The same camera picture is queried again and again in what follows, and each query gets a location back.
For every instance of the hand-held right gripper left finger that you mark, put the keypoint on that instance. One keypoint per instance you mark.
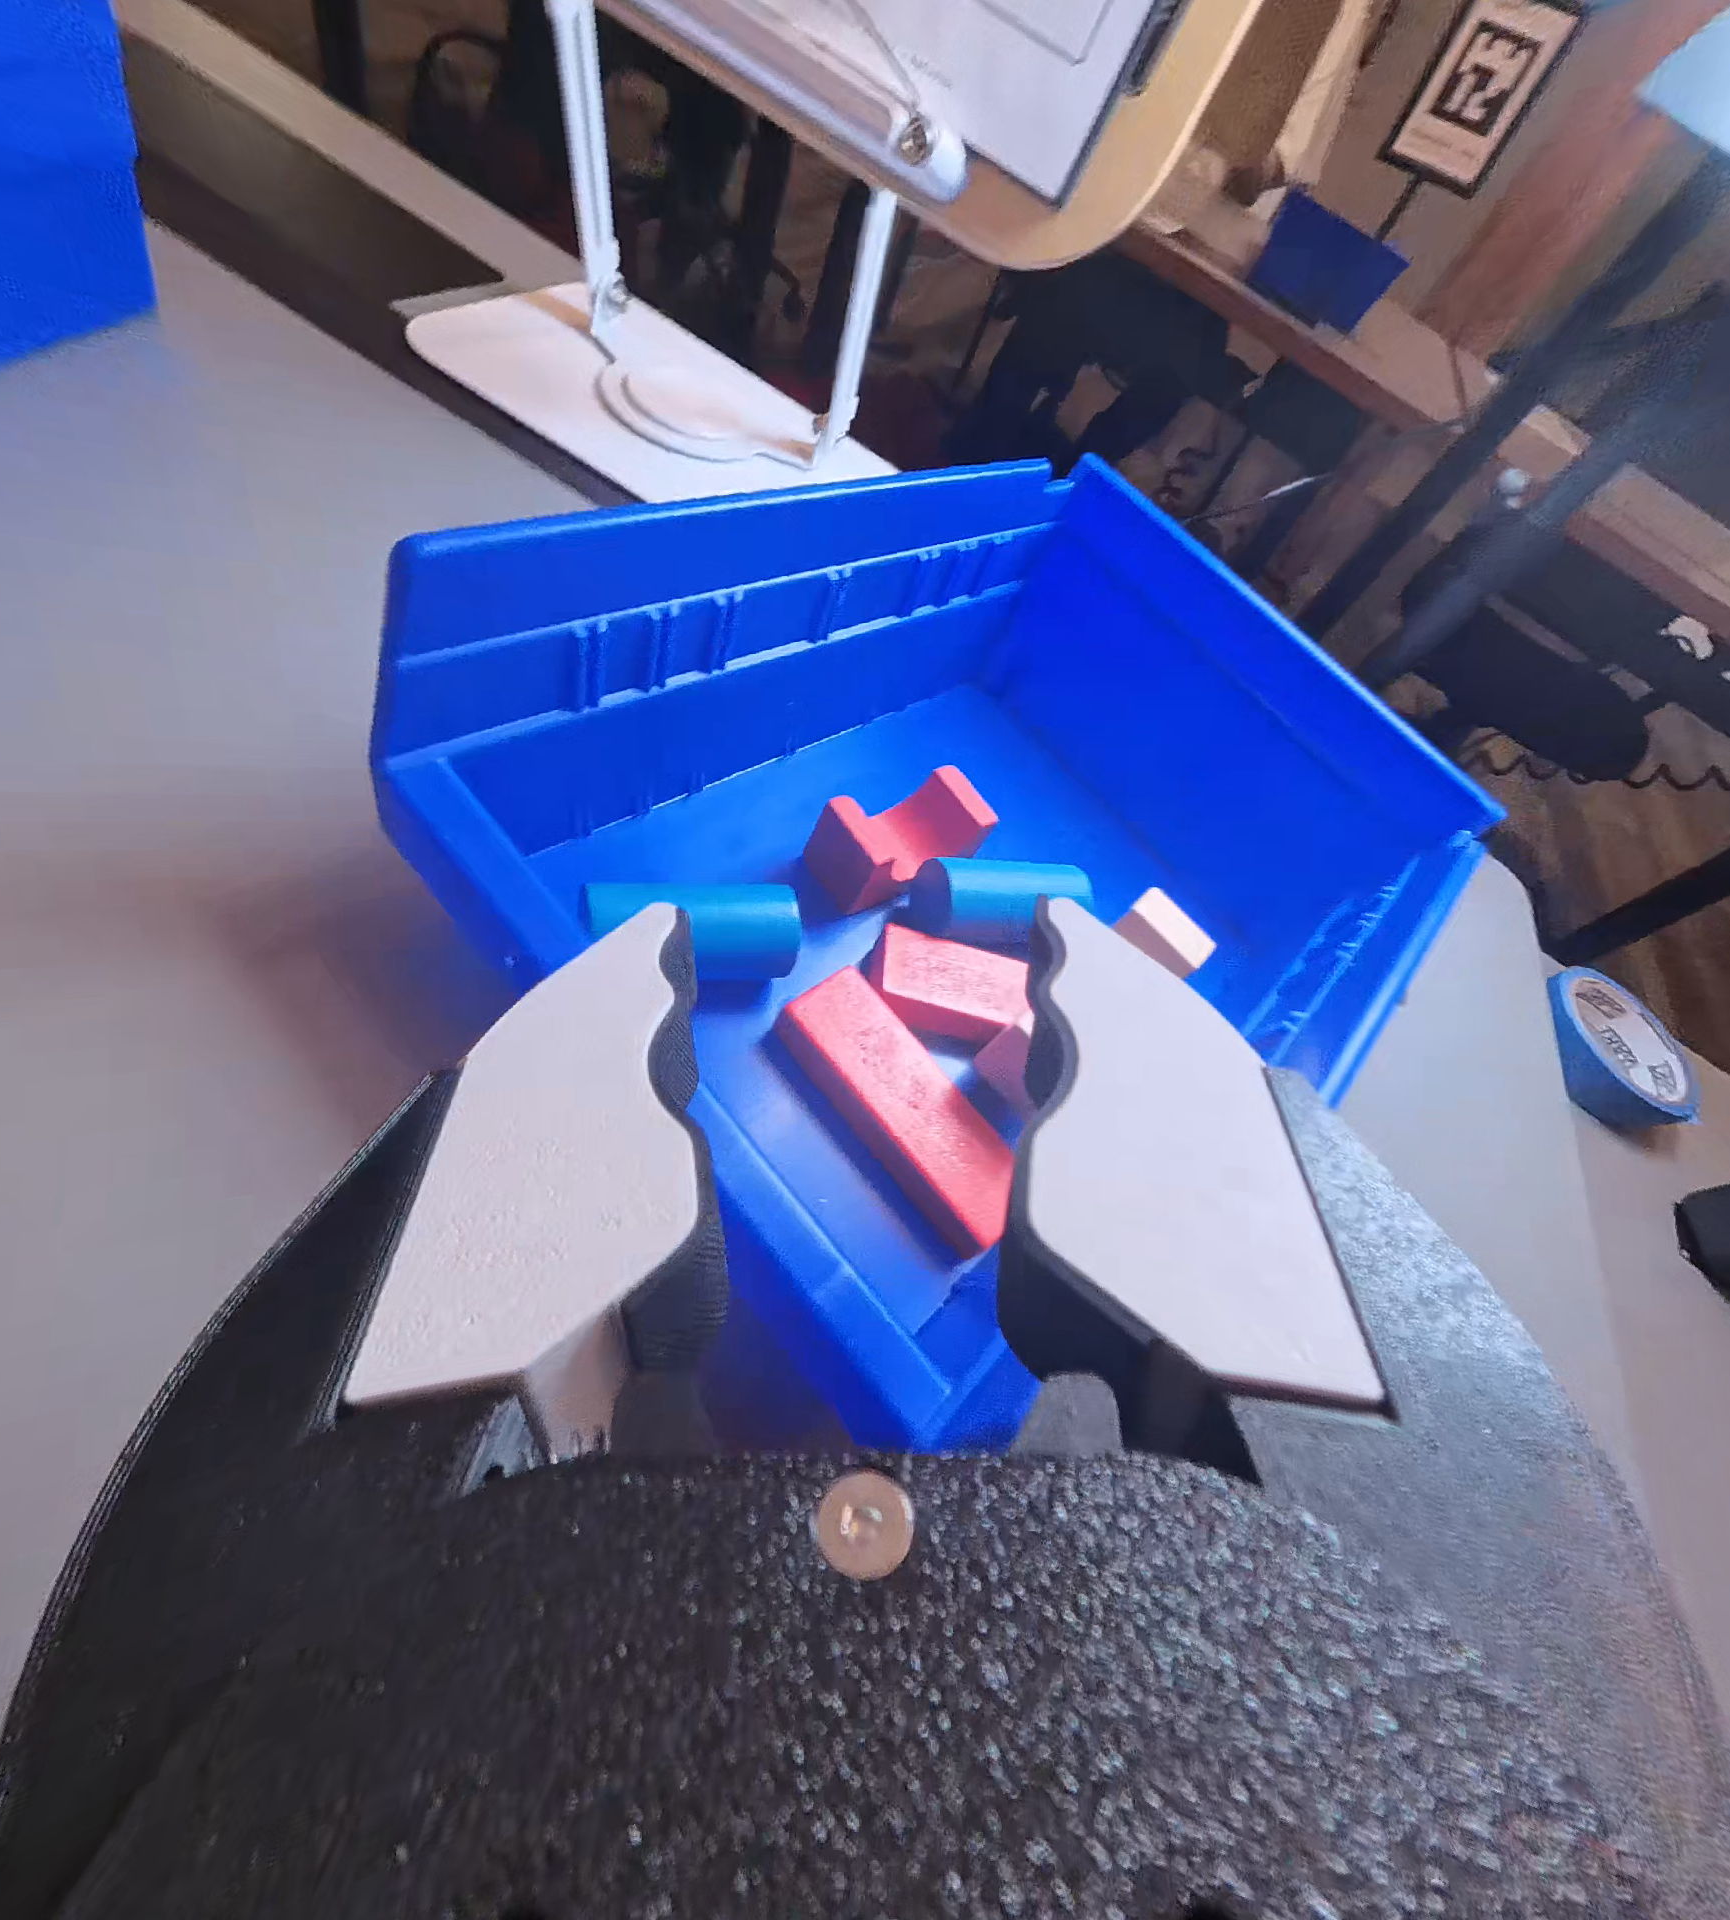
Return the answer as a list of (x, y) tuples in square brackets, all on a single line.
[(534, 1201)]

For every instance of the red wooden arch block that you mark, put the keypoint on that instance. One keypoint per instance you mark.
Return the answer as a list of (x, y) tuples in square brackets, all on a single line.
[(865, 854)]

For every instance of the red rectangular wooden block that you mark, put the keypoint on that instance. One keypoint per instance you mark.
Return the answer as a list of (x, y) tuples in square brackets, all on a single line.
[(894, 1111), (949, 983)]

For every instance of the natural wooden arch block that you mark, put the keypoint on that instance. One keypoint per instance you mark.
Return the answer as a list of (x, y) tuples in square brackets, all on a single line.
[(1165, 931)]

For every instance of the white document stand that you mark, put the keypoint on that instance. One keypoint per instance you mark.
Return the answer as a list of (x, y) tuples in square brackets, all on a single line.
[(534, 353)]

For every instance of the blue wooden cylinder block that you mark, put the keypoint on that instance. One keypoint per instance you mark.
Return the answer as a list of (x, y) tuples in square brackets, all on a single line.
[(731, 931), (984, 900)]

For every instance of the instruction sheet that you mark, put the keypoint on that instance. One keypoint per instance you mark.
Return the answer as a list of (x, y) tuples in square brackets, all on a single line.
[(1015, 60)]

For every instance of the framed marker sign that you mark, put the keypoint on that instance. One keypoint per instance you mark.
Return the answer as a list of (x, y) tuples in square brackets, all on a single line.
[(1480, 83)]

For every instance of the blue plastic bin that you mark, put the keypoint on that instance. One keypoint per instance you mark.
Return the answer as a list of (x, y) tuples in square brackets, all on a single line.
[(1181, 720), (11, 181)]

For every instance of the small blue bin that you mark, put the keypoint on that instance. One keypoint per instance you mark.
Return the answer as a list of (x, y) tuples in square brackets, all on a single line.
[(1323, 262)]

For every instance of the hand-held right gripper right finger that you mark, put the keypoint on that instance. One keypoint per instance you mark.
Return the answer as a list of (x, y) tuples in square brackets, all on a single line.
[(1195, 1201)]

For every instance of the blue tape roll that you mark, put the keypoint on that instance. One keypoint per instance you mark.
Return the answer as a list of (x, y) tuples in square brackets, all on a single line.
[(1615, 1072)]

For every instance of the wooden background desk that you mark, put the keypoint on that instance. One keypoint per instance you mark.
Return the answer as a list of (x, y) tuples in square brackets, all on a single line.
[(1405, 375)]

